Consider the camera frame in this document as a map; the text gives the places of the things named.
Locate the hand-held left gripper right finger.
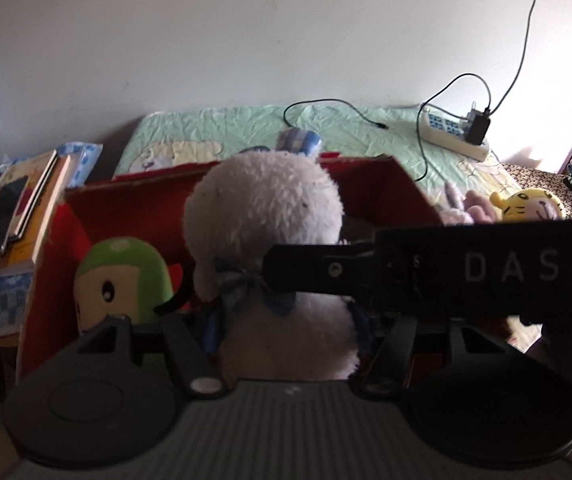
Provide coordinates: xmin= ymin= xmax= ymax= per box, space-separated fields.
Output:
xmin=356 ymin=312 xmax=520 ymax=401

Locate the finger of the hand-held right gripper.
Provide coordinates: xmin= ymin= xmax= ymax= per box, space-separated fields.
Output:
xmin=263 ymin=240 xmax=385 ymax=295

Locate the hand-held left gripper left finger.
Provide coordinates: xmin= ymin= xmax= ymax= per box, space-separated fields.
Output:
xmin=72 ymin=310 xmax=230 ymax=402

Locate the pink rabbit plush toy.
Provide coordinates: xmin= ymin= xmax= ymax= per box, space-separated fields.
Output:
xmin=438 ymin=180 xmax=472 ymax=226

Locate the yellow tiger plush toy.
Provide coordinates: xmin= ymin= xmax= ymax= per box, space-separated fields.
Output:
xmin=490 ymin=187 xmax=566 ymax=223

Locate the white plush toy blue ribbon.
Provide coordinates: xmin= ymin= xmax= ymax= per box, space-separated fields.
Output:
xmin=182 ymin=150 xmax=361 ymax=381

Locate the red cardboard box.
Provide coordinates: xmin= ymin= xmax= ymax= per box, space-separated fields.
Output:
xmin=16 ymin=156 xmax=449 ymax=391

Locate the green plush toy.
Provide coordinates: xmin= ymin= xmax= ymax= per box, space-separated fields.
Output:
xmin=73 ymin=237 xmax=187 ymax=336

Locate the brown patterned cloth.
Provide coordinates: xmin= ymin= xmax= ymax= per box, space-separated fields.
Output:
xmin=503 ymin=162 xmax=572 ymax=218

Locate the blue checkered fabric toy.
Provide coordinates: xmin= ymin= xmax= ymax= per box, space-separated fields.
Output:
xmin=276 ymin=127 xmax=323 ymax=159

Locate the white power strip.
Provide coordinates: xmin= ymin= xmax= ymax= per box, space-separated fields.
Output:
xmin=418 ymin=102 xmax=490 ymax=162

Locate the black charger plug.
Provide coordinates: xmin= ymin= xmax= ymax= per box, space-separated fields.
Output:
xmin=466 ymin=102 xmax=491 ymax=146

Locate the yellow thick book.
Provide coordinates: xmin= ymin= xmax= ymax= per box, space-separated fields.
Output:
xmin=0 ymin=232 xmax=49 ymax=281

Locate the brown edged book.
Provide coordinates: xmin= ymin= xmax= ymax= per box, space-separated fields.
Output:
xmin=16 ymin=154 xmax=73 ymax=243

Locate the light blue printed packet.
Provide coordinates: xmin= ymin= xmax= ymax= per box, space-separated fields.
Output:
xmin=58 ymin=142 xmax=103 ymax=196

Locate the black smartphone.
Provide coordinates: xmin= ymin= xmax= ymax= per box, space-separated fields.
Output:
xmin=0 ymin=175 xmax=31 ymax=256

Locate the black charging cable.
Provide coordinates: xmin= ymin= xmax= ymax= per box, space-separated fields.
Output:
xmin=283 ymin=73 xmax=491 ymax=182

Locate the grey wall cord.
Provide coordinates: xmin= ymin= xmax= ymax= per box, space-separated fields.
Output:
xmin=488 ymin=0 xmax=549 ymax=113

